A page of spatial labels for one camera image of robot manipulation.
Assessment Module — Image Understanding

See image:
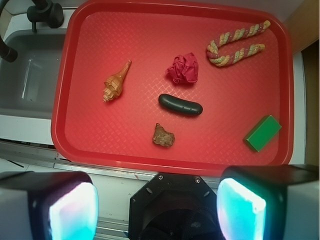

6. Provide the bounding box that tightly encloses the multicolour braided rope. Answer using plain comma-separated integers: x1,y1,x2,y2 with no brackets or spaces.
206,20,271,68

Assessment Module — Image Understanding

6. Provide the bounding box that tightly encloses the crumpled red paper ball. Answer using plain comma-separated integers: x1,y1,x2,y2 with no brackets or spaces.
165,52,199,84

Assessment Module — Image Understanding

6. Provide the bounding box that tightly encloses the orange spiral seashell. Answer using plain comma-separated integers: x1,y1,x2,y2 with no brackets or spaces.
103,60,132,102

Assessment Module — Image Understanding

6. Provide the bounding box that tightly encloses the brown rock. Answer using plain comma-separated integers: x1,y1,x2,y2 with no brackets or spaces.
152,123,176,148

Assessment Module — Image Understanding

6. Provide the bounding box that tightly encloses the dark green toy cucumber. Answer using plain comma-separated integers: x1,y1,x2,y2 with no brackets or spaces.
158,94,203,116

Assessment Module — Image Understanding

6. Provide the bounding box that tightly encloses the green rectangular block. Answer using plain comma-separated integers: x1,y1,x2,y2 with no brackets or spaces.
243,115,282,152

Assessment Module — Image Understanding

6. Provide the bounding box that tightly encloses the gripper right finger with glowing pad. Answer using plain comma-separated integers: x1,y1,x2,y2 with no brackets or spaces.
216,164,320,240

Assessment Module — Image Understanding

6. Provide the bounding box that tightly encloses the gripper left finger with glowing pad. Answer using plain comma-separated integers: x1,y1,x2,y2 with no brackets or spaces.
0,171,99,240

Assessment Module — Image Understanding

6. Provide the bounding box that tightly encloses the red plastic tray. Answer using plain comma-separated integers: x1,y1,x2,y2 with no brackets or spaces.
51,0,294,176

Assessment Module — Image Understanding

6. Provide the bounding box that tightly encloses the grey plastic sink basin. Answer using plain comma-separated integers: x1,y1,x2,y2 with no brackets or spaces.
0,7,75,145

